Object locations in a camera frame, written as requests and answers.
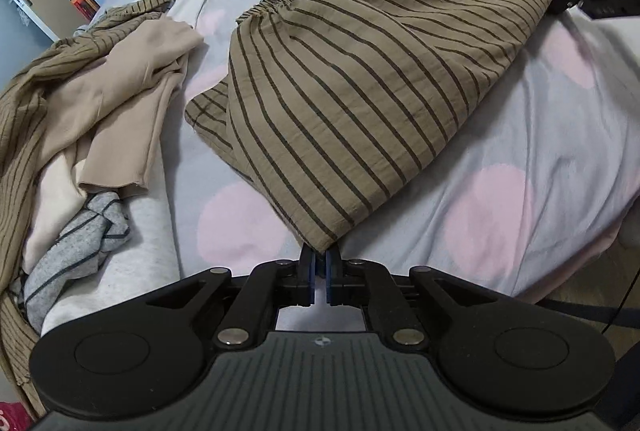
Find olive striped garment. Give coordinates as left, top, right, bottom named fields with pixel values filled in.
left=1, top=0, right=176, bottom=420

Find olive striped trousers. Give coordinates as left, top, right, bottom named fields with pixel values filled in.
left=184, top=0, right=552, bottom=251

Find polka dot bed sheet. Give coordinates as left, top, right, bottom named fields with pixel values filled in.
left=105, top=0, right=639, bottom=295

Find beige garment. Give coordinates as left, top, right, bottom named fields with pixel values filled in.
left=37, top=16, right=203, bottom=197

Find cream white garment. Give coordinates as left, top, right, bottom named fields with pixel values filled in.
left=22, top=142, right=87, bottom=274

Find pink Lotso bag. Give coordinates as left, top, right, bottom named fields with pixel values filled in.
left=0, top=402, right=32, bottom=431

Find grey patterned garment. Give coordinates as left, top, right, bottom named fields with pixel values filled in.
left=23, top=191, right=130, bottom=331

